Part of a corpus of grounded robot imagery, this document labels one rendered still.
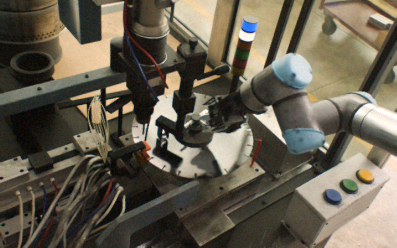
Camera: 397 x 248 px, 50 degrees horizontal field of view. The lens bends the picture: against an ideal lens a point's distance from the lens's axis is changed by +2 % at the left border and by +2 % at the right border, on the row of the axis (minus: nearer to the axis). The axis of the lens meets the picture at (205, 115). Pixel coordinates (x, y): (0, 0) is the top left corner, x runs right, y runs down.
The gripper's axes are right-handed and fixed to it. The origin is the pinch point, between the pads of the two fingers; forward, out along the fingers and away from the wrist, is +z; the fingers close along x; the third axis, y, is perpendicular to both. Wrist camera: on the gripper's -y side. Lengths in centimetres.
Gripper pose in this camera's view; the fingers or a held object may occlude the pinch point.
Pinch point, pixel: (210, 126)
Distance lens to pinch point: 111.7
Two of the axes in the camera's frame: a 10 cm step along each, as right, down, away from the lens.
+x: 3.1, 9.3, -2.2
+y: -7.9, 1.2, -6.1
